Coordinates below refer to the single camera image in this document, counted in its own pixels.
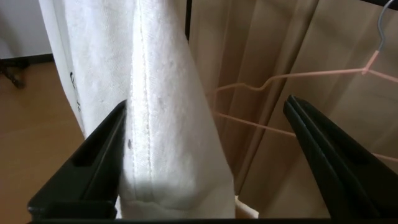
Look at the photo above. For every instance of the beige curtain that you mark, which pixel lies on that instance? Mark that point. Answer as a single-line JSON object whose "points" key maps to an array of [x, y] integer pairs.
{"points": [[311, 37]]}

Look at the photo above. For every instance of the black stand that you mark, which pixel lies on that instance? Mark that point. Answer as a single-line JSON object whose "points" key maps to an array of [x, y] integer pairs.
{"points": [[15, 76]]}

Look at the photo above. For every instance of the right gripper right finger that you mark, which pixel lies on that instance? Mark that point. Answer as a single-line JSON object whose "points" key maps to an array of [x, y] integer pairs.
{"points": [[357, 186]]}

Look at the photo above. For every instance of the white printed t-shirt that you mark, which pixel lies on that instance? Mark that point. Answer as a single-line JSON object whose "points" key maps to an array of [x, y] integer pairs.
{"points": [[155, 93]]}

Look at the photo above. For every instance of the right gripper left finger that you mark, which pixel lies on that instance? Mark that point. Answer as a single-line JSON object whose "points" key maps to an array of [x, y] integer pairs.
{"points": [[62, 193]]}

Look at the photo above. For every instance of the pink clothes hanger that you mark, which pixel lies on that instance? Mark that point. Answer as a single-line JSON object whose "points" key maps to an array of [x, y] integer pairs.
{"points": [[311, 73]]}

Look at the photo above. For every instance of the black clothes rack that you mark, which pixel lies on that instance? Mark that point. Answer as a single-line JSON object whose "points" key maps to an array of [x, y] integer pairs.
{"points": [[188, 18]]}

